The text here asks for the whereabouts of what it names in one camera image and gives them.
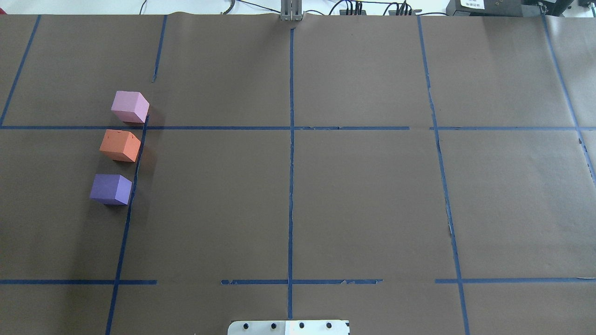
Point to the orange foam cube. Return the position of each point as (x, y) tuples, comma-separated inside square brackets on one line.
[(120, 145)]

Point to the light pink foam cube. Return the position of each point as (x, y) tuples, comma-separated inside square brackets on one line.
[(130, 107)]

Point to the dark purple foam cube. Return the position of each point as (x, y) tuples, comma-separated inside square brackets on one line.
[(111, 189)]

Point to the black device box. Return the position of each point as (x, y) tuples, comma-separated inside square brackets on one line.
[(507, 8)]

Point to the grey aluminium frame post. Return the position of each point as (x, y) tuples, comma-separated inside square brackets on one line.
[(291, 10)]

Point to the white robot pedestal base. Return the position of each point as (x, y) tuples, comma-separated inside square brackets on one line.
[(290, 327)]

